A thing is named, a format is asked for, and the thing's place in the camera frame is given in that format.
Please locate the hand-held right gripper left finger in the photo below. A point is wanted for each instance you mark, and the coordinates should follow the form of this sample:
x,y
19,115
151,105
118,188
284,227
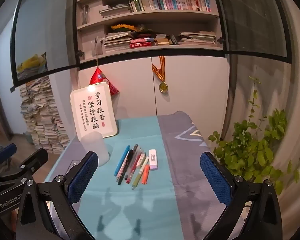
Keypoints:
x,y
82,177

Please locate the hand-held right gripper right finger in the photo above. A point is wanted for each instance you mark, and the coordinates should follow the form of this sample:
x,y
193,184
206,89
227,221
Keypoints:
x,y
215,177

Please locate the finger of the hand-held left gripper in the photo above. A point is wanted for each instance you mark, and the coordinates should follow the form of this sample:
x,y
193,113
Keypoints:
x,y
5,151
30,162

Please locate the frosted plastic cup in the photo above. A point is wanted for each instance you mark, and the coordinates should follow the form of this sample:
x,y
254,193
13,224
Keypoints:
x,y
95,143

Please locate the pink checked pen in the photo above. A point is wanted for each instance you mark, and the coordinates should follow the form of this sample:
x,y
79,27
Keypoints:
x,y
124,166

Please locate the blue pen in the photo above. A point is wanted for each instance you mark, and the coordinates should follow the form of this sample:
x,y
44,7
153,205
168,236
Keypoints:
x,y
122,160

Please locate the red pen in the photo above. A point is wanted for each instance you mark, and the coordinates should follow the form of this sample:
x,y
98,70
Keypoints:
x,y
133,168

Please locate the black marker pen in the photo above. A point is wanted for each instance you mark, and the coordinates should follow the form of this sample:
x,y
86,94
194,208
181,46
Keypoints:
x,y
130,153

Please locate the green pen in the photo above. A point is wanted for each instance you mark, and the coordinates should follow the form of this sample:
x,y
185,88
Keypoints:
x,y
139,177

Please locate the clear plastic pen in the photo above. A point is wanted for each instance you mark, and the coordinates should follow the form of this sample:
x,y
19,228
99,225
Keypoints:
x,y
140,152

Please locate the orange highlighter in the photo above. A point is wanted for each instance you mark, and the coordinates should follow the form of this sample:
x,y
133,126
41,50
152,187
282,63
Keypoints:
x,y
145,174

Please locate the white and purple correction tape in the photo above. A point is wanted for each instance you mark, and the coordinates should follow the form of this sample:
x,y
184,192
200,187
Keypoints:
x,y
153,158

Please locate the tall stack of papers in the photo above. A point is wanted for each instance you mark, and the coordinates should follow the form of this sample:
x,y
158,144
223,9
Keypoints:
x,y
42,120

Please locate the green potted plant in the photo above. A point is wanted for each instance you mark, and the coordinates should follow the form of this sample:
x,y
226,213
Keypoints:
x,y
250,150

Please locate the white calligraphy sign board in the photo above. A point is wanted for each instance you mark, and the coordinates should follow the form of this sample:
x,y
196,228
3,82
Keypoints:
x,y
95,110

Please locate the yellow plush toy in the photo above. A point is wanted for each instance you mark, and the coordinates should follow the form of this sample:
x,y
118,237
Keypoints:
x,y
31,62

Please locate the grey bookshelf cabinet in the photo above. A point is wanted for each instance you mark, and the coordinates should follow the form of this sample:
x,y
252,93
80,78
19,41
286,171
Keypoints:
x,y
190,85

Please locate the red hanging ornament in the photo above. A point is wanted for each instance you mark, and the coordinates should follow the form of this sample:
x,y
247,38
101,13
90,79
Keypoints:
x,y
100,76

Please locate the gold medal with striped ribbon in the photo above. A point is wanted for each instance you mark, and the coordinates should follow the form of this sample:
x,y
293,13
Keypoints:
x,y
163,87

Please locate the glass cabinet door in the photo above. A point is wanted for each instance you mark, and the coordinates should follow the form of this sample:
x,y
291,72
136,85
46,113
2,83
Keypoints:
x,y
40,25
255,17

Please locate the stack of magazines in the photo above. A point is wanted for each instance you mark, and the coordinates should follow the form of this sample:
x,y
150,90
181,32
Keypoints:
x,y
117,42

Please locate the stack of grey booklets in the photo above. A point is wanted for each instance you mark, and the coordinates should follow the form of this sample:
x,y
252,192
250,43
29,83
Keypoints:
x,y
197,38

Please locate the stack of red books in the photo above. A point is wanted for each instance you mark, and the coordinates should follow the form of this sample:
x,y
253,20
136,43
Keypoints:
x,y
142,43

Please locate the yellow flower garland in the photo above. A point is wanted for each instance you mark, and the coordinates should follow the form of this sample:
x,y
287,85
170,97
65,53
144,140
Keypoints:
x,y
122,27

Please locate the clear glass vase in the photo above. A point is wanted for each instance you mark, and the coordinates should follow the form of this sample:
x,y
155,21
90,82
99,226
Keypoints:
x,y
85,15

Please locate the stack of flat grey books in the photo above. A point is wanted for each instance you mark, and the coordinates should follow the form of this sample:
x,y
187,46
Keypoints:
x,y
115,11

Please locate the row of upright colourful books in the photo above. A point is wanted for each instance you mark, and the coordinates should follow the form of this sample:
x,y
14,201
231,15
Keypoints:
x,y
170,1

